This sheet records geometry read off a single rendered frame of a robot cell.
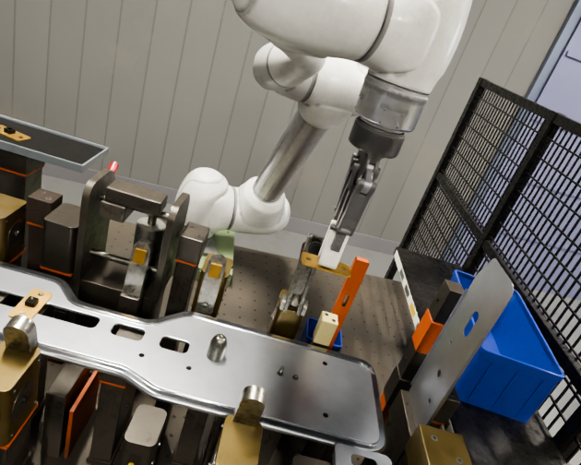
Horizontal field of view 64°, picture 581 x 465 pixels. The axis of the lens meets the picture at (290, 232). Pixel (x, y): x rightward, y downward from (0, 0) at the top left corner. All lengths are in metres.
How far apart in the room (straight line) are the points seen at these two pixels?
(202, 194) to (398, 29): 1.03
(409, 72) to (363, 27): 0.09
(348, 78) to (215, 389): 0.76
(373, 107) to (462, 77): 2.97
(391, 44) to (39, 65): 3.08
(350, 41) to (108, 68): 2.89
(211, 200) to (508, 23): 2.65
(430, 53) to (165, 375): 0.63
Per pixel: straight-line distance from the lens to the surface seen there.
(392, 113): 0.64
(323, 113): 1.20
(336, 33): 0.57
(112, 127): 3.48
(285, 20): 0.55
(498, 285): 0.80
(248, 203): 1.53
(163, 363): 0.86
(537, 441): 1.06
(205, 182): 1.51
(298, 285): 0.95
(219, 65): 3.27
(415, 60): 0.61
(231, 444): 0.72
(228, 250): 1.68
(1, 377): 0.77
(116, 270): 1.11
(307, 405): 0.87
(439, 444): 0.86
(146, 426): 0.79
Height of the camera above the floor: 1.61
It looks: 26 degrees down
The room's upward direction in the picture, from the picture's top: 19 degrees clockwise
